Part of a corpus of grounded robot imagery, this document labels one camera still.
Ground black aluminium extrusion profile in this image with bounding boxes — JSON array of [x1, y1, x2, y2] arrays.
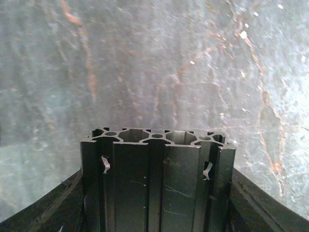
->
[[80, 128, 236, 232]]

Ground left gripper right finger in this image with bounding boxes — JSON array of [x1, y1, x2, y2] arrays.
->
[[229, 169, 309, 232]]

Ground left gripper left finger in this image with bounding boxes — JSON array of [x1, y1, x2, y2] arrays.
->
[[0, 171, 84, 232]]

